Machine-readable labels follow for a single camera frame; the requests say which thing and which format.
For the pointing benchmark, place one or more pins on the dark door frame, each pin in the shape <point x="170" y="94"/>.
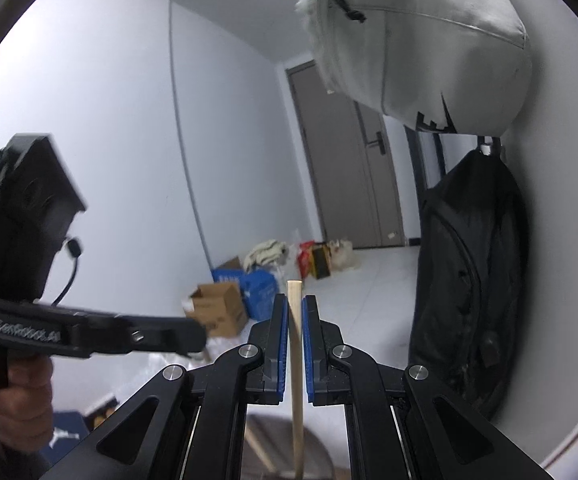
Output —
<point x="426" y="160"/>

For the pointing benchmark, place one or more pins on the red bag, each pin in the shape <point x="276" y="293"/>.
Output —
<point x="305" y="260"/>

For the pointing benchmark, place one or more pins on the dark blue shoe box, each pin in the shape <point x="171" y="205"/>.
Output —
<point x="66" y="435"/>

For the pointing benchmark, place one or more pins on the white cloth pile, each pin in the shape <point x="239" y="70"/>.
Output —
<point x="266" y="252"/>

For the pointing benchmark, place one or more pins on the grey door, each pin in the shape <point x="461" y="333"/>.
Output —
<point x="339" y="170"/>

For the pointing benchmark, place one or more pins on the flat cardboard box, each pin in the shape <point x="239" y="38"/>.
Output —
<point x="229" y="264"/>

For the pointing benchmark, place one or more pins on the black backpack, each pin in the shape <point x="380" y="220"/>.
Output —
<point x="469" y="285"/>

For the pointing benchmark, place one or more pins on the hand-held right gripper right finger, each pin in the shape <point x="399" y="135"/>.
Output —
<point x="307" y="355"/>

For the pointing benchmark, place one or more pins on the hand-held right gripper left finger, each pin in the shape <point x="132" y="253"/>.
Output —
<point x="283" y="355"/>

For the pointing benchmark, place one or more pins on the white plastic bag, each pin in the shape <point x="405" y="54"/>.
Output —
<point x="344" y="256"/>

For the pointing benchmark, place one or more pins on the grey hanging bag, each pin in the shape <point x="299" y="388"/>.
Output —
<point x="419" y="45"/>

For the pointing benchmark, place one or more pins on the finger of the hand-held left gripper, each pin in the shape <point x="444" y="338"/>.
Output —
<point x="169" y="335"/>

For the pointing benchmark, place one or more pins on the person's left hand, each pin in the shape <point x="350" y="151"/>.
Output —
<point x="24" y="390"/>

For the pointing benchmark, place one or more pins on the wooden chopstick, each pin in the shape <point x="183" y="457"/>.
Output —
<point x="296" y="410"/>

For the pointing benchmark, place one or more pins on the brown cardboard box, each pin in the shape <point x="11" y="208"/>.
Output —
<point x="219" y="307"/>

